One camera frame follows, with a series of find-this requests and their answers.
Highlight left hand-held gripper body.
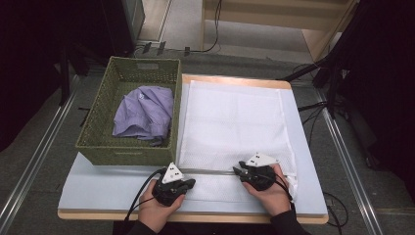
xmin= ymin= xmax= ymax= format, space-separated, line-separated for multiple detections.
xmin=152 ymin=162 xmax=185 ymax=208

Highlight purple shirt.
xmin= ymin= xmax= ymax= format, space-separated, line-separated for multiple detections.
xmin=112 ymin=85 xmax=174 ymax=147

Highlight black floor tape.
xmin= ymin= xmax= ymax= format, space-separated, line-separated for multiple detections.
xmin=77 ymin=107 xmax=92 ymax=128

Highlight black metal stand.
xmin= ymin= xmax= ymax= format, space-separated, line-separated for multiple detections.
xmin=277 ymin=48 xmax=346 ymax=118

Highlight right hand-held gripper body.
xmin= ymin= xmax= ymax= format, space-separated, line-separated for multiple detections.
xmin=241 ymin=152 xmax=280 ymax=192

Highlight hand-held gripper cable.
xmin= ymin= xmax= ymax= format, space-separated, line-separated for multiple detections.
xmin=272 ymin=174 xmax=349 ymax=235
xmin=123 ymin=167 xmax=167 ymax=226

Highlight wooden shelf unit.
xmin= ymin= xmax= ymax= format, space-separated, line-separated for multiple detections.
xmin=200 ymin=0 xmax=360 ymax=63

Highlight white table mat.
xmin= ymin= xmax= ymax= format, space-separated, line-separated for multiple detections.
xmin=58 ymin=82 xmax=329 ymax=215

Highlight metal floor rail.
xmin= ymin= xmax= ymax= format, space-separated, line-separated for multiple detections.
xmin=314 ymin=87 xmax=385 ymax=235
xmin=0 ymin=75 xmax=82 ymax=229

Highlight dark curtain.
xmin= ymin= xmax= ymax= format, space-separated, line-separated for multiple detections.
xmin=0 ymin=0 xmax=109 ymax=153
xmin=336 ymin=0 xmax=415 ymax=204

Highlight green woven basket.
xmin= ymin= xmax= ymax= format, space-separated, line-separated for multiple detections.
xmin=75 ymin=56 xmax=183 ymax=166

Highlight person's left hand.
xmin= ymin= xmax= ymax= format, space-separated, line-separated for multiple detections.
xmin=137 ymin=180 xmax=186 ymax=233

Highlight black cabinet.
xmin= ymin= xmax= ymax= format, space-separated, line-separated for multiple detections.
xmin=101 ymin=0 xmax=146 ymax=57

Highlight left hand-held gripper cable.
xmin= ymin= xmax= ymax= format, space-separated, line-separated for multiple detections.
xmin=123 ymin=167 xmax=167 ymax=226

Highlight white mesh laundry bag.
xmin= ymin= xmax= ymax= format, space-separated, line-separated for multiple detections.
xmin=177 ymin=80 xmax=299 ymax=202

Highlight person's right hand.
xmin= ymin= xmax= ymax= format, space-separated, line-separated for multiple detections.
xmin=242 ymin=164 xmax=293 ymax=217

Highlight right hand-held gripper cable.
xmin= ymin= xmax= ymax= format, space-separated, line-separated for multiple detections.
xmin=272 ymin=174 xmax=349 ymax=235

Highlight thin black floor cable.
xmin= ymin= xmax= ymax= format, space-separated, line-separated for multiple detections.
xmin=189 ymin=0 xmax=223 ymax=54

